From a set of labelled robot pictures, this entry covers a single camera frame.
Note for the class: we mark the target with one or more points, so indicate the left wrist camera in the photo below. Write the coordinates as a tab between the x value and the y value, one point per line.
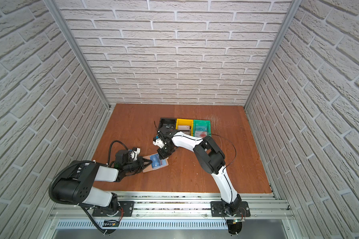
134	152

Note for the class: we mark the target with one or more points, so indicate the yellow storage bin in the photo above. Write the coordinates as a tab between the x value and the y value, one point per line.
185	122

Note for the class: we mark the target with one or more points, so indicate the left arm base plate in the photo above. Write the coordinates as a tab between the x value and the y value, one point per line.
125	207

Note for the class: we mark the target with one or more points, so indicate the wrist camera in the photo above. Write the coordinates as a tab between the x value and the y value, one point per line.
158	142
134	152

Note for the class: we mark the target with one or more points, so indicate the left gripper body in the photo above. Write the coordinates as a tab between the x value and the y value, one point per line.
141	163

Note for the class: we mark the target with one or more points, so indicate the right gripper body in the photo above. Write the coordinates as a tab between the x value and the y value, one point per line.
167	149

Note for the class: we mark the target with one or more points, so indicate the cards in green bin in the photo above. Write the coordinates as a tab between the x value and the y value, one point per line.
201	131

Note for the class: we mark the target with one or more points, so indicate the cards in yellow bin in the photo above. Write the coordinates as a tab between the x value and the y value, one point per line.
185	129

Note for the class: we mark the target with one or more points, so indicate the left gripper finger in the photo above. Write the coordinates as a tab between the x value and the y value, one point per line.
141	162
145	168

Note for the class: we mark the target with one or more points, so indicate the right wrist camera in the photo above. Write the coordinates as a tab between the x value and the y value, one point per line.
158	142

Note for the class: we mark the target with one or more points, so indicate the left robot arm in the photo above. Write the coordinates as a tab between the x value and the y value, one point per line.
74	184

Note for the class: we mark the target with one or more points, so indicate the black storage bin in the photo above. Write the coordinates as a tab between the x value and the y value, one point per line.
166	124

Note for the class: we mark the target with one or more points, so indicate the aluminium mounting rail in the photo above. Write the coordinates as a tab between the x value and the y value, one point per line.
180	205

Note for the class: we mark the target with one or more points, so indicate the blue VIP card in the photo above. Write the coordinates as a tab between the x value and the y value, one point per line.
156	161

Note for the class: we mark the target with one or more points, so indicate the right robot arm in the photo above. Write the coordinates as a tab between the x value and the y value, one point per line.
210	157

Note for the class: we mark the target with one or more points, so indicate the green storage bin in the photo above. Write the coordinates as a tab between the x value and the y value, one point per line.
202	122

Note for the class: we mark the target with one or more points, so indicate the tan leather card holder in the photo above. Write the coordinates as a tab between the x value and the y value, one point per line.
164	162

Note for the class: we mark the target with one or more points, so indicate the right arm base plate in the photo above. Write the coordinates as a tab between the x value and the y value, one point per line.
221	209

